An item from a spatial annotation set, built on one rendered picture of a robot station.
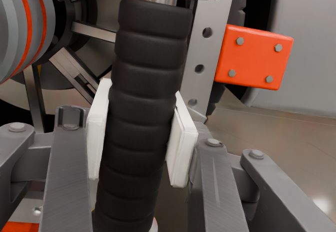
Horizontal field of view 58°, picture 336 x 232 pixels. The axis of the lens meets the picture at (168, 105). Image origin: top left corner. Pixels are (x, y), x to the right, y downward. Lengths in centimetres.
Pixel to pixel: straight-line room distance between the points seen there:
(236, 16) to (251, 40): 9
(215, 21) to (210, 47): 3
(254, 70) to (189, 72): 8
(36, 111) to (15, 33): 25
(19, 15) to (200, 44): 20
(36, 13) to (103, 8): 30
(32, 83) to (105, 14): 21
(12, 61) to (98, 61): 36
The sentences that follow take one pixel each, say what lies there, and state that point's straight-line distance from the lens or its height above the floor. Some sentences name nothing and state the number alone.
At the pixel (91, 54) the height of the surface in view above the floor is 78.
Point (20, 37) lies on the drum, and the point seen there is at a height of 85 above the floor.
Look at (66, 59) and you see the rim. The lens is 48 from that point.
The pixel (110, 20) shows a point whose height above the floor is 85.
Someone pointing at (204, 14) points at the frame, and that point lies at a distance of 37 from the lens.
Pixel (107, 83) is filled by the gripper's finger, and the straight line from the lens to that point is 18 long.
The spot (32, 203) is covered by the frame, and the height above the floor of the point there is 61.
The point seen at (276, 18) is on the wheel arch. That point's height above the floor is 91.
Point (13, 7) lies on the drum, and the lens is 28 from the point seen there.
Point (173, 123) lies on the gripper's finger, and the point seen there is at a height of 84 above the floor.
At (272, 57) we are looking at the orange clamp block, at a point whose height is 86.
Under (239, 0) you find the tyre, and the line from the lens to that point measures 47.
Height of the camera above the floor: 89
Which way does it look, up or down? 18 degrees down
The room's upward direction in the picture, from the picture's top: 11 degrees clockwise
